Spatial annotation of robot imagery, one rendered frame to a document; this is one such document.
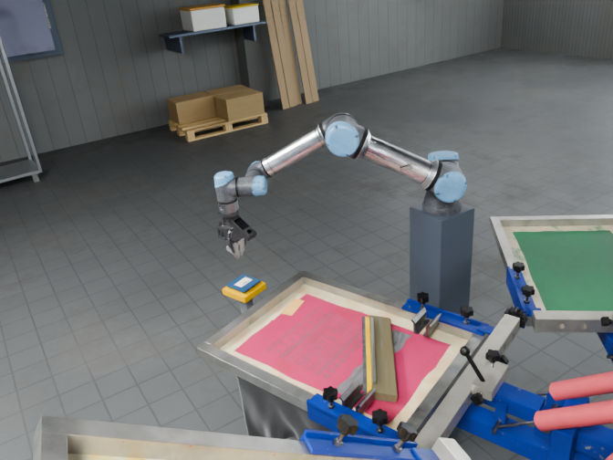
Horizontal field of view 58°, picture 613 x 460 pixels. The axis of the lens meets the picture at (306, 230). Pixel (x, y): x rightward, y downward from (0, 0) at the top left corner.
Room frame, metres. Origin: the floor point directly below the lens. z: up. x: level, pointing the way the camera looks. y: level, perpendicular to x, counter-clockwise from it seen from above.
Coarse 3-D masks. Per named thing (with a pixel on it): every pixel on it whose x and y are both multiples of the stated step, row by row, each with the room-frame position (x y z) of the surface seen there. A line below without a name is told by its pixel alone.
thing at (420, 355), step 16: (304, 304) 1.78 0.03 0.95; (320, 304) 1.77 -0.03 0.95; (288, 320) 1.68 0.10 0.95; (416, 336) 1.52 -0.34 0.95; (400, 352) 1.45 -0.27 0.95; (416, 352) 1.44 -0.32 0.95; (432, 352) 1.43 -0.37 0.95; (400, 368) 1.37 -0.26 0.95; (416, 368) 1.37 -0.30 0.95; (432, 368) 1.36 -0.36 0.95
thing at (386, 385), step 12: (384, 324) 1.56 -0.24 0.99; (384, 336) 1.50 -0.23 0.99; (384, 348) 1.43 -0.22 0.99; (384, 360) 1.38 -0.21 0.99; (384, 372) 1.32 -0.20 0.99; (372, 384) 1.26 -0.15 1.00; (384, 384) 1.27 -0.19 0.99; (396, 384) 1.27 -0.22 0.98; (384, 396) 1.23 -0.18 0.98; (396, 396) 1.23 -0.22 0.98
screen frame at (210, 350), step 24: (288, 288) 1.85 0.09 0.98; (336, 288) 1.82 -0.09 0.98; (264, 312) 1.74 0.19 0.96; (408, 312) 1.62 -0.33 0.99; (216, 336) 1.58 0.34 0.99; (456, 336) 1.50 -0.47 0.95; (480, 336) 1.45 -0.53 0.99; (216, 360) 1.47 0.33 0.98; (240, 360) 1.44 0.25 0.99; (456, 360) 1.35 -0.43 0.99; (264, 384) 1.33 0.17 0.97; (288, 384) 1.31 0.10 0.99; (432, 408) 1.16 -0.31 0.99
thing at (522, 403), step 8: (504, 384) 1.17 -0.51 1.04; (504, 392) 1.14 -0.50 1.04; (512, 392) 1.14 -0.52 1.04; (520, 392) 1.13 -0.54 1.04; (528, 392) 1.13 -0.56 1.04; (496, 400) 1.13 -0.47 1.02; (504, 400) 1.12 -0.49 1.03; (512, 400) 1.11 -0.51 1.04; (520, 400) 1.11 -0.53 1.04; (528, 400) 1.10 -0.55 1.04; (536, 400) 1.10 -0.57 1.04; (544, 400) 1.10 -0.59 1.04; (512, 408) 1.11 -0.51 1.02; (520, 408) 1.09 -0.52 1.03; (528, 408) 1.08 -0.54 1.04; (536, 408) 1.07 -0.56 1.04; (520, 416) 1.09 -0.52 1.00; (528, 416) 1.08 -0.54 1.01
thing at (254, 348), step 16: (272, 320) 1.69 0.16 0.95; (256, 336) 1.61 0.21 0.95; (272, 336) 1.60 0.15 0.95; (240, 352) 1.52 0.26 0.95; (256, 352) 1.52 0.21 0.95; (288, 368) 1.42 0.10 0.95; (352, 368) 1.39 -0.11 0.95; (320, 384) 1.33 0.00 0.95; (336, 384) 1.33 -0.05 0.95; (400, 384) 1.30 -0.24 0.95; (416, 384) 1.29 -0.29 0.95; (400, 400) 1.24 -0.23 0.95
